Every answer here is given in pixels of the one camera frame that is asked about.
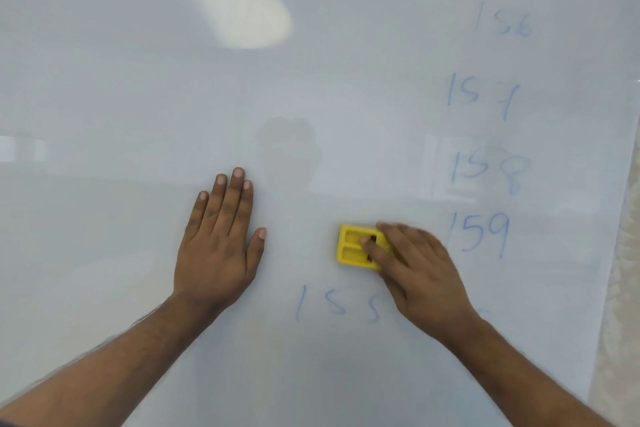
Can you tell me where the person's left hand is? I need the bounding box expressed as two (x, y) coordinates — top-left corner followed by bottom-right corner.
(172, 167), (267, 312)

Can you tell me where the white whiteboard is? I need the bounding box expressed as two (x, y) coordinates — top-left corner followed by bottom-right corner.
(0, 0), (640, 427)

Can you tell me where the person's left forearm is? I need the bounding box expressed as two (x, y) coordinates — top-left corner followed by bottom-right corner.
(0, 292), (228, 427)

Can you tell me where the yellow whiteboard eraser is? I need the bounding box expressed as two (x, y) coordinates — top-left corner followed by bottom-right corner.
(335, 224), (396, 271)

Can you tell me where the person's right hand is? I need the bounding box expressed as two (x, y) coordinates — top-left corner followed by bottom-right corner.
(360, 223), (483, 345)

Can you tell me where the person's right forearm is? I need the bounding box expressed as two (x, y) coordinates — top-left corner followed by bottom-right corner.
(440, 314), (616, 427)

